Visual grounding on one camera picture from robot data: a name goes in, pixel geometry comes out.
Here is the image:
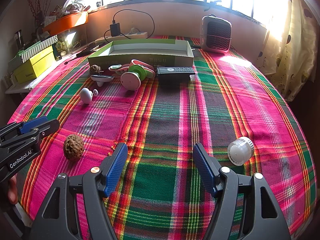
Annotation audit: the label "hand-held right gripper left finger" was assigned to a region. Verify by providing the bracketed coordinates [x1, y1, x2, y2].
[30, 142, 128, 240]

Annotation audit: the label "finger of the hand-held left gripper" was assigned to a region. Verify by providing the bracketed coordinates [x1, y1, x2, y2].
[0, 116, 49, 142]
[0, 119, 61, 153]

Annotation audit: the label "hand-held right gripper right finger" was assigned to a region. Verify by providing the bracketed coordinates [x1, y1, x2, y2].
[192, 143, 292, 240]

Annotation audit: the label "white round knob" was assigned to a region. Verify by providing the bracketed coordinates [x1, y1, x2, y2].
[79, 88, 93, 104]

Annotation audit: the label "black round disc gadget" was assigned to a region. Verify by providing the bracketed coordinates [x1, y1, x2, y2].
[90, 74, 114, 87]

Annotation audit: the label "pink case with mint oval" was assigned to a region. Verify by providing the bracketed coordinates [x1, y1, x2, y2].
[108, 64, 130, 74]

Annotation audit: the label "green white spool toy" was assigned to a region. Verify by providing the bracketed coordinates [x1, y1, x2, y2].
[120, 64, 148, 90]

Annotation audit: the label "black remote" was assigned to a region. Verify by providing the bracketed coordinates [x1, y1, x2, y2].
[156, 66, 196, 80]

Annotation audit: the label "green cardboard box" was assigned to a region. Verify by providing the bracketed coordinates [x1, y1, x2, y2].
[87, 39, 194, 68]

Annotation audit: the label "person's left hand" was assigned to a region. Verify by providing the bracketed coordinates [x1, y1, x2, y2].
[7, 174, 18, 205]

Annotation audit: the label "white shelf ledge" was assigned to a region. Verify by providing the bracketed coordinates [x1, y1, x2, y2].
[4, 80, 35, 94]

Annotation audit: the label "plaid pink green tablecloth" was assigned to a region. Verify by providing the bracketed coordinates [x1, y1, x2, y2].
[9, 35, 318, 240]

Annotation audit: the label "yellow box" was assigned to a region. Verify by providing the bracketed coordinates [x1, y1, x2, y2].
[12, 45, 55, 84]

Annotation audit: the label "green striped box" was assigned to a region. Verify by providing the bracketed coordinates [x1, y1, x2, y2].
[16, 35, 58, 63]

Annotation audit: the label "black power bank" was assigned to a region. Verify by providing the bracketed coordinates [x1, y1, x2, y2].
[76, 44, 103, 57]

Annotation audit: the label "orange tray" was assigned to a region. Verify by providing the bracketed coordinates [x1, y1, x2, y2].
[42, 11, 89, 36]

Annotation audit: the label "cream power strip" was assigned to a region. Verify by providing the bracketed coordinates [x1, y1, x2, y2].
[95, 31, 148, 43]

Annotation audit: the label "black charger adapter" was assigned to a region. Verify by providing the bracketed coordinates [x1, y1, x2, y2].
[110, 23, 121, 37]

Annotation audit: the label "dried red branches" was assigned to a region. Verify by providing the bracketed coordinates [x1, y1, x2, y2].
[26, 0, 57, 27]

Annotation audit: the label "pile of papers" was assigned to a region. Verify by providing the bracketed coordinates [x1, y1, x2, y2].
[50, 0, 90, 18]

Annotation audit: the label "small grey heater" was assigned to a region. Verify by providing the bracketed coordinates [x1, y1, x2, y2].
[199, 14, 232, 53]

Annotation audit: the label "cream spotted curtain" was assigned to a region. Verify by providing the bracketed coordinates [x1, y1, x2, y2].
[257, 0, 318, 102]

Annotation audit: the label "black window latch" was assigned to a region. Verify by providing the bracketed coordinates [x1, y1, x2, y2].
[205, 0, 223, 12]

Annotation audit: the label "short black cable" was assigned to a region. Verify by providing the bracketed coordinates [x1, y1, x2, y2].
[64, 55, 80, 65]

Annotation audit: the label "black charger cable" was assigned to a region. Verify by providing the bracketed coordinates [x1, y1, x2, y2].
[104, 9, 155, 40]

